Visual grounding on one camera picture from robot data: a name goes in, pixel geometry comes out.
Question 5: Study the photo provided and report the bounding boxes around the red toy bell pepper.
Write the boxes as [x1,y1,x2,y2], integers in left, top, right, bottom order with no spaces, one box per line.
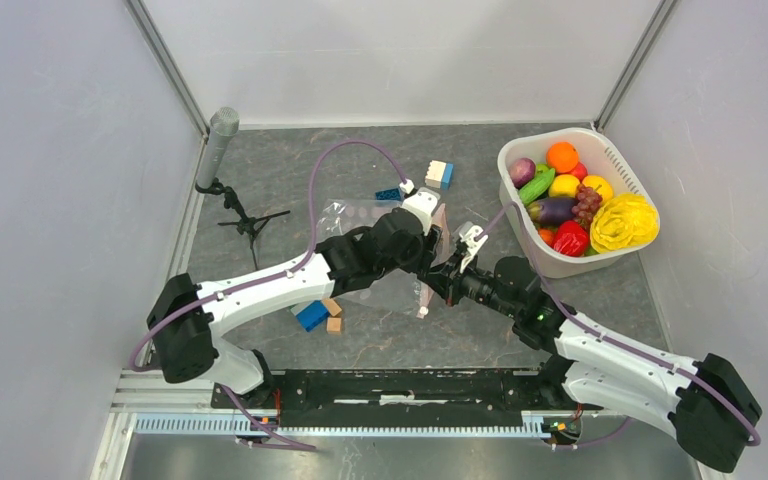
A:
[551,220,590,257]

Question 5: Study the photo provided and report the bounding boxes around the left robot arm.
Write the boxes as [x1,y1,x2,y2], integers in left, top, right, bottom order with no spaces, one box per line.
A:
[147,205,436,408]

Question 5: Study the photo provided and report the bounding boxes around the dark blue flat block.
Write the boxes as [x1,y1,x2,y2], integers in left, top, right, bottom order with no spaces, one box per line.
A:
[374,188,403,202]

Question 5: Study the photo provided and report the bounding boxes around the orange toy fruit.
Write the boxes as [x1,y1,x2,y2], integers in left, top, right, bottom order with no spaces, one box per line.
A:
[546,141,580,174]

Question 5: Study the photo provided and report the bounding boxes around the purple toy eggplant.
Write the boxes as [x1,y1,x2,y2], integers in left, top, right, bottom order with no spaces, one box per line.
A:
[526,197,578,227]

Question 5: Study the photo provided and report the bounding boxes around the red toy apple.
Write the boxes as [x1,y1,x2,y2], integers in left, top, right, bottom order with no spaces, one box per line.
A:
[568,162,589,181]

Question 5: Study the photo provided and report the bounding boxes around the clear zip top bag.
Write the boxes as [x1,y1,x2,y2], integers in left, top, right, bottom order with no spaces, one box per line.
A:
[316,199,451,319]

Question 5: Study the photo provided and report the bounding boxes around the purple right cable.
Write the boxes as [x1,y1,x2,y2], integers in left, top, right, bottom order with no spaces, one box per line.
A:
[476,201,763,448]

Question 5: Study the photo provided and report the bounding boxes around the white plastic basket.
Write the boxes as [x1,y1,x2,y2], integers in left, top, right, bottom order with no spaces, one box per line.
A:
[497,127,654,279]

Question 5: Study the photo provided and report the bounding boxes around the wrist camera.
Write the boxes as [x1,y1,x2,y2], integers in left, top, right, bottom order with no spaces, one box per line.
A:
[399,179,440,235]
[455,222,487,273]

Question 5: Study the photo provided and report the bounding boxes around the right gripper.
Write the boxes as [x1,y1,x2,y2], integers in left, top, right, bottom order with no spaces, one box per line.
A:
[417,249,519,320]

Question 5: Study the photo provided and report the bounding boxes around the yellow toy cabbage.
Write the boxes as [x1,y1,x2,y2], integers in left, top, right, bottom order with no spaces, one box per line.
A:
[589,193,660,253]

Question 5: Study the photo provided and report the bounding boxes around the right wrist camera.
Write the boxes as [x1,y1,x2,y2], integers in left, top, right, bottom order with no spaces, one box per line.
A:
[455,222,487,273]

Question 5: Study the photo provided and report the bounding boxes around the tan small block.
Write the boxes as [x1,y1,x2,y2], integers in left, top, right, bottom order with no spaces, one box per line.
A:
[321,298,343,318]

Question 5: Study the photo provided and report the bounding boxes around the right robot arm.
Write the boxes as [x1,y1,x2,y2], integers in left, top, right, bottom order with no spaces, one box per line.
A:
[418,256,762,473]

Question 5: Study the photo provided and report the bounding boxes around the blue green grey block stack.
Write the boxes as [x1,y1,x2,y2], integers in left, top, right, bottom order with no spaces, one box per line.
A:
[290,300,330,332]

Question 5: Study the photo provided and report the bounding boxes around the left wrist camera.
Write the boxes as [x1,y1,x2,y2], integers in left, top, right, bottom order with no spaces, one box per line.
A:
[399,179,440,235]

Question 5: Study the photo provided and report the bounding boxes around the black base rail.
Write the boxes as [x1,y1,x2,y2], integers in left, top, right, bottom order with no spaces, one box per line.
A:
[241,368,579,428]

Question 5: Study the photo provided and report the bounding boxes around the yellow toy fruit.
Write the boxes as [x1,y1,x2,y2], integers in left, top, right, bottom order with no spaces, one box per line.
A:
[548,174,581,198]

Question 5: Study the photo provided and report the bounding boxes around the white and blue block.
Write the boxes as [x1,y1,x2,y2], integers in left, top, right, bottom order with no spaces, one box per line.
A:
[424,160,454,190]

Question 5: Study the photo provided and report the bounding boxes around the green toy cucumber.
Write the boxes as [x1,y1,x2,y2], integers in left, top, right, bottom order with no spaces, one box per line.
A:
[518,165,556,205]

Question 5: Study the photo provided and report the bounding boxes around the purple toy grapes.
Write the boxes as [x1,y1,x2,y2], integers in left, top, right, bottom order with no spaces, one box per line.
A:
[571,184,603,231]

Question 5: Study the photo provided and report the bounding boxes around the grey microphone on tripod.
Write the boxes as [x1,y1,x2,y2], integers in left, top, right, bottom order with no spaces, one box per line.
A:
[194,106,291,272]

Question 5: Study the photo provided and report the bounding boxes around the purple toy onion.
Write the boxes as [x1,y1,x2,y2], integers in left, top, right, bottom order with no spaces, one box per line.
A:
[508,157,537,189]

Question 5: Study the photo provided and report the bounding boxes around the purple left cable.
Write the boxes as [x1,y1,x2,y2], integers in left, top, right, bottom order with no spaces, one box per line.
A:
[128,139,418,374]

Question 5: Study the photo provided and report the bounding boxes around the purple cable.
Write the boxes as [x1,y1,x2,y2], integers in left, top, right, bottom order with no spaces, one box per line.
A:
[476,201,763,448]
[128,139,418,374]

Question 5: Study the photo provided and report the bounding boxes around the orange small block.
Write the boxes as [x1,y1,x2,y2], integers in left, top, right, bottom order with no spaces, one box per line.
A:
[326,317,344,335]

